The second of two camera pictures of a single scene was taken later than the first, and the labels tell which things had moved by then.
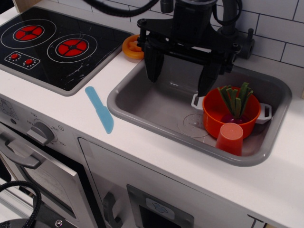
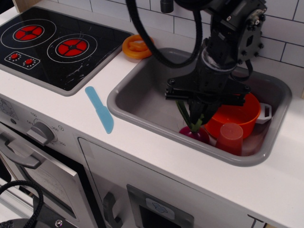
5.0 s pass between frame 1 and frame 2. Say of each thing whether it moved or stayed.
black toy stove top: stayed
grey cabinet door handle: stayed
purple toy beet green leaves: moved
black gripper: moved
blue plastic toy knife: stayed
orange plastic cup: stayed
